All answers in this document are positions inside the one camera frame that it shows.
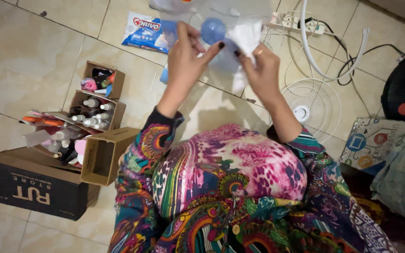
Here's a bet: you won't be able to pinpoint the small cardboard box of cosmetics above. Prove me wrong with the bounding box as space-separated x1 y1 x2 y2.
80 60 126 100

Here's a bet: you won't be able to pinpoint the white wet wipe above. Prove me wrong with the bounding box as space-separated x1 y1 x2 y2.
224 18 263 94

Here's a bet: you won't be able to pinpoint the black cardboard box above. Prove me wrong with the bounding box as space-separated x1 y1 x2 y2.
0 146 101 222

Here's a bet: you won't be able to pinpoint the cardboard box of mixed toiletries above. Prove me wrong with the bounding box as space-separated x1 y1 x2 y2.
20 110 92 170

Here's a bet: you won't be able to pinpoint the person's right hand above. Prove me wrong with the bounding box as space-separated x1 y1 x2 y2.
234 43 282 105

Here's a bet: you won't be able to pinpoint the white power strip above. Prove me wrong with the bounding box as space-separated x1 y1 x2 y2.
269 12 326 38

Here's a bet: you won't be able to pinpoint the black cable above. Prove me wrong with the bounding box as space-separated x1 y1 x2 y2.
304 17 405 86

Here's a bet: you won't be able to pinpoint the white plastic fan guard ring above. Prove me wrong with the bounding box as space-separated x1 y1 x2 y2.
299 0 370 82

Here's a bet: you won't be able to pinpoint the blue and white wipes packet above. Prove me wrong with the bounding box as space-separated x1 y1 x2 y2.
121 11 169 54

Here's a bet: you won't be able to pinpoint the black appliance with red dot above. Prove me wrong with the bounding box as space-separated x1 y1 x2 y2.
381 53 405 124

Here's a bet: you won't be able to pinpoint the orange handled scissors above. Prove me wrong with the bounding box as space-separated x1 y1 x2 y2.
22 115 67 127

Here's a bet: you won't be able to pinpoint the empty brown cardboard box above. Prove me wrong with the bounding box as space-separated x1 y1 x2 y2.
80 126 141 187

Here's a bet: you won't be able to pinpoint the transparent blue fan blade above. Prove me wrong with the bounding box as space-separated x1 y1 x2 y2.
149 0 285 96

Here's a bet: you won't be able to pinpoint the person's colourful patterned dress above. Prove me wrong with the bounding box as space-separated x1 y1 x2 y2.
108 106 397 253

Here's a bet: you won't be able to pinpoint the printed white cardboard box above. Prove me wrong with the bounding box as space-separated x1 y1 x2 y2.
339 117 405 176

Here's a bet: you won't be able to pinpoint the cardboard box of white bottles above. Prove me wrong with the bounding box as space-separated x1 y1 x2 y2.
67 89 127 133

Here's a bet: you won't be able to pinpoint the person's left hand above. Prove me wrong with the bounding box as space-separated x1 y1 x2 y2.
167 21 225 93

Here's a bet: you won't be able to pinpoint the pale printed plastic bag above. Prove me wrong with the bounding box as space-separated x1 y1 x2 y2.
370 120 405 230

